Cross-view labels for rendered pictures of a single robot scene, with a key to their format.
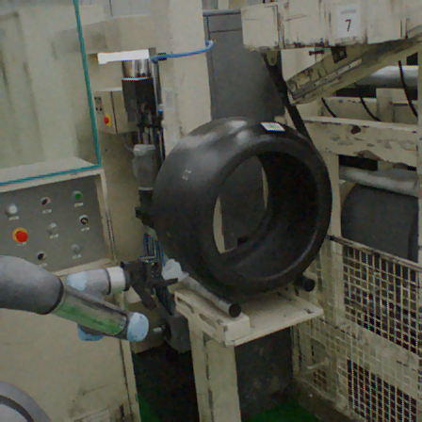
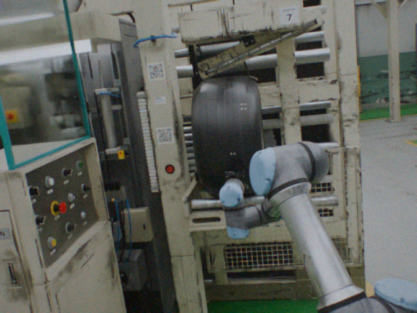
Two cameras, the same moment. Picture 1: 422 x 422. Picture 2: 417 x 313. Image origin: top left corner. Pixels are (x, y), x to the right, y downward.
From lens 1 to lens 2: 1.70 m
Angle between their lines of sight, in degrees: 52
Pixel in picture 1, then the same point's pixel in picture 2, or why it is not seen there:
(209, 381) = (198, 286)
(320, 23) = (265, 17)
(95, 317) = not seen: hidden behind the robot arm
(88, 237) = (87, 204)
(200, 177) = (253, 106)
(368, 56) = (275, 40)
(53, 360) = not seen: outside the picture
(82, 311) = not seen: hidden behind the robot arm
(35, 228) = (62, 200)
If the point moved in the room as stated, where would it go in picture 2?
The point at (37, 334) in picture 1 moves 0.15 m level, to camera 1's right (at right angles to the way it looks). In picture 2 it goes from (85, 305) to (116, 285)
